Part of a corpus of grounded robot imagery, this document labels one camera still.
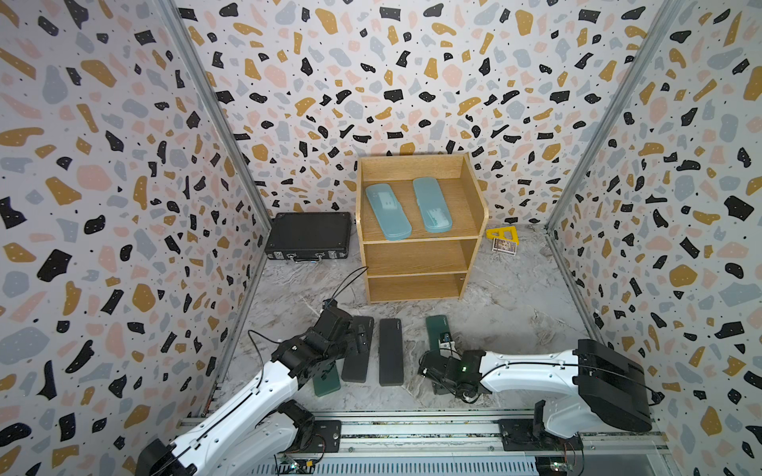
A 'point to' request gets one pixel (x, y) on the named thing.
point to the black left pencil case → (355, 367)
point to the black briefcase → (309, 236)
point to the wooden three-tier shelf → (427, 265)
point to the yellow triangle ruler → (508, 234)
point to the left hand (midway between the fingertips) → (358, 337)
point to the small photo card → (504, 246)
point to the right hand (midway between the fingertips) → (443, 381)
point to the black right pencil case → (391, 354)
